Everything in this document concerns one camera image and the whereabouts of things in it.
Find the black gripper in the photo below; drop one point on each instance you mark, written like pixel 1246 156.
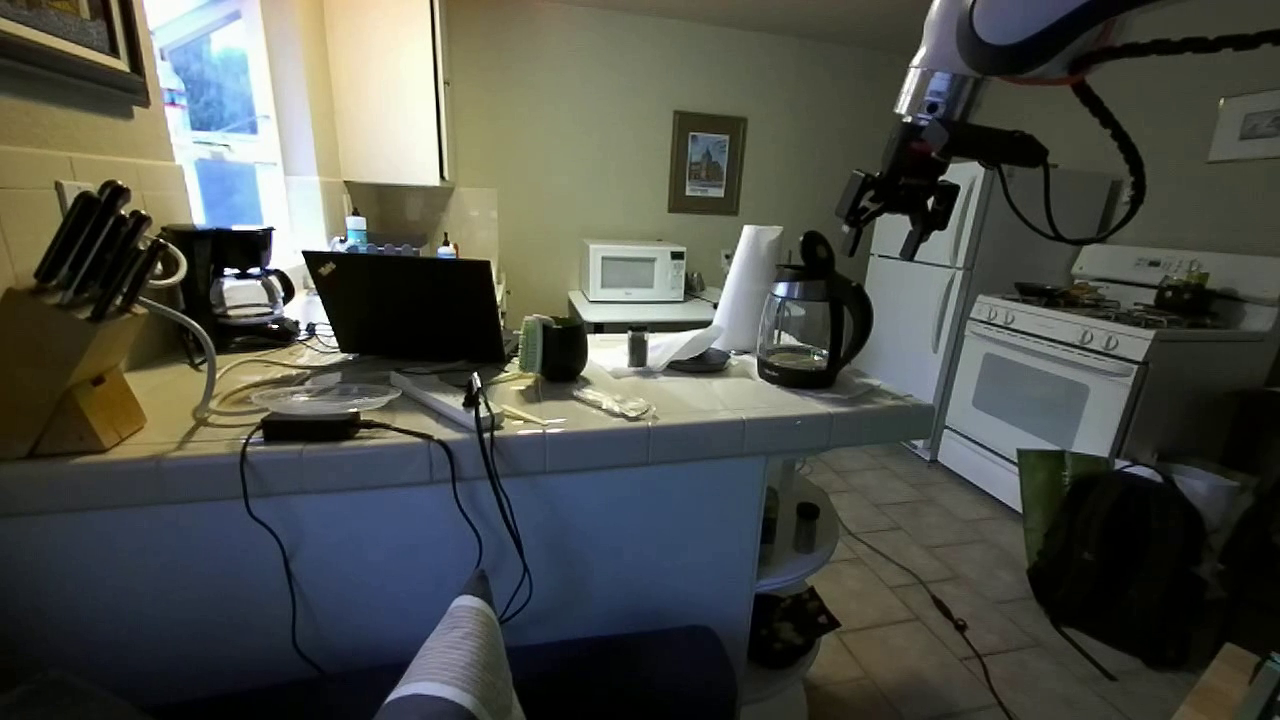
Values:
pixel 914 166

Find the black glass electric kettle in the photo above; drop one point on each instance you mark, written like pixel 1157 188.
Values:
pixel 814 327

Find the white paper towel roll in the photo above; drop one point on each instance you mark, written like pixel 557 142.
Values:
pixel 745 285

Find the white gas stove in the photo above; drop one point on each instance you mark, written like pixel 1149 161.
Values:
pixel 1054 393

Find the white microwave oven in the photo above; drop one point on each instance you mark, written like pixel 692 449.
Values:
pixel 637 270

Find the small white side table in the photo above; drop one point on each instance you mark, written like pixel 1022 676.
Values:
pixel 642 312

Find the small salt shaker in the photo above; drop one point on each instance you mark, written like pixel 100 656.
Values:
pixel 637 349

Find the green bag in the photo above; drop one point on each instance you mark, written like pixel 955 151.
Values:
pixel 1047 484

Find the dark cooking pot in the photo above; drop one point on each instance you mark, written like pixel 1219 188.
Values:
pixel 1195 303

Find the small dark bottle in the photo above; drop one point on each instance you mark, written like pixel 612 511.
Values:
pixel 806 525

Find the white remote control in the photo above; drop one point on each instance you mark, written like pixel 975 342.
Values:
pixel 612 401

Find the round white shelf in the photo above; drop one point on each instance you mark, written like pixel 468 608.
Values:
pixel 800 555

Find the dark mug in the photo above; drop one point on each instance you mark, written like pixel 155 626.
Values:
pixel 564 349

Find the green container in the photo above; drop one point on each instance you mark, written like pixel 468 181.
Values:
pixel 531 347

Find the black backpack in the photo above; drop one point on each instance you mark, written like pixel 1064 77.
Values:
pixel 1122 560

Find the dark shoes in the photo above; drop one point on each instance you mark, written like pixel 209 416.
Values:
pixel 792 626

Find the black laptop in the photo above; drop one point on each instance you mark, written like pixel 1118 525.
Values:
pixel 405 305

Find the dark blue couch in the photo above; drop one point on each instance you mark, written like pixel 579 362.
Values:
pixel 625 674

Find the blue capped bottle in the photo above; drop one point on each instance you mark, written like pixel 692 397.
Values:
pixel 358 232

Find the wooden board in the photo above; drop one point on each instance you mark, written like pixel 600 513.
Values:
pixel 1222 684

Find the black power adapter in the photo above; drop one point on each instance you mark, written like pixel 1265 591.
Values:
pixel 308 427

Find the white cloth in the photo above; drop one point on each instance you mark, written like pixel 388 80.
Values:
pixel 455 660

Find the black coffee maker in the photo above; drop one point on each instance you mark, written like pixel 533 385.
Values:
pixel 232 285

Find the wooden knife block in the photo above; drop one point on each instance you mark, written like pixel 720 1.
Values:
pixel 61 381

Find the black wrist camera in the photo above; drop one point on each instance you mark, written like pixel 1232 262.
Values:
pixel 996 142

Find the dark framed wall picture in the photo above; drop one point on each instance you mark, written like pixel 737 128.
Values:
pixel 707 161

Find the white framed wall picture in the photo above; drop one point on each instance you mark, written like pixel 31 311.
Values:
pixel 1252 125

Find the white wall cabinet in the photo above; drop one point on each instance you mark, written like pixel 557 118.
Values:
pixel 384 84

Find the large dark picture frame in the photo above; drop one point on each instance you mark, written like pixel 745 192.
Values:
pixel 65 40

